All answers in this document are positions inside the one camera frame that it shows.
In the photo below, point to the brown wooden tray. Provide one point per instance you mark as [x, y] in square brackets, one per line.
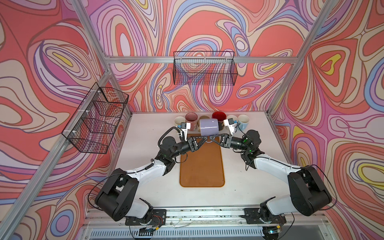
[203, 168]

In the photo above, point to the black wire basket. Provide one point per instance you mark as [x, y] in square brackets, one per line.
[208, 68]
[96, 120]

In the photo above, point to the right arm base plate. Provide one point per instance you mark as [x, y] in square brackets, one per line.
[262, 216]

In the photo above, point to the white mug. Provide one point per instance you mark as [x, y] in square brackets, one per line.
[235, 118]

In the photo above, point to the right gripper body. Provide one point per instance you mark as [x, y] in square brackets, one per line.
[233, 142]

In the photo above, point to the light blue mug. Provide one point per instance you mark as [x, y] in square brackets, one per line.
[243, 121]

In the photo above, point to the black patterned mug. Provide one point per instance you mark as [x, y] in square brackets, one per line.
[220, 116]

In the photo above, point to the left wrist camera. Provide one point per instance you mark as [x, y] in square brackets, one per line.
[184, 127]

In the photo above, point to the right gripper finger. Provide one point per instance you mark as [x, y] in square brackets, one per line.
[219, 142]
[213, 137]

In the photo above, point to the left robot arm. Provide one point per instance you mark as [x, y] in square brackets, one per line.
[117, 197]

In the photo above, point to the black wire basket left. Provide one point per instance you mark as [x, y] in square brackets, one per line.
[96, 120]

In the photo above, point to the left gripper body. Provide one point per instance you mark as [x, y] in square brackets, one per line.
[184, 148]

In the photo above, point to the light green mug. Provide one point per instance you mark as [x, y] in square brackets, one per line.
[179, 120]

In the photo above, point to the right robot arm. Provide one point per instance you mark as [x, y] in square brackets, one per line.
[307, 191]

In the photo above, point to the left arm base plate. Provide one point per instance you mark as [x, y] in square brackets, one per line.
[154, 218]

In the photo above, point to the black wire basket back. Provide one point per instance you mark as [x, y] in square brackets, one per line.
[208, 68]

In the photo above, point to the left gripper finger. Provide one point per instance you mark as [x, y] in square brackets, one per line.
[200, 139]
[198, 145]

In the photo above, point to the aluminium mounting rail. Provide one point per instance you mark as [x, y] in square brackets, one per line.
[212, 216]

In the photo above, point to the purple mug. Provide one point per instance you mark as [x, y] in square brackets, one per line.
[209, 127]

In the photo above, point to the pink mug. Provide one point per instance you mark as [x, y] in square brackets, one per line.
[192, 118]

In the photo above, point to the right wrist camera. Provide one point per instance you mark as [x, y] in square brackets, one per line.
[231, 124]

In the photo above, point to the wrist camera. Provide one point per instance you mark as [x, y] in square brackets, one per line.
[231, 124]
[184, 127]

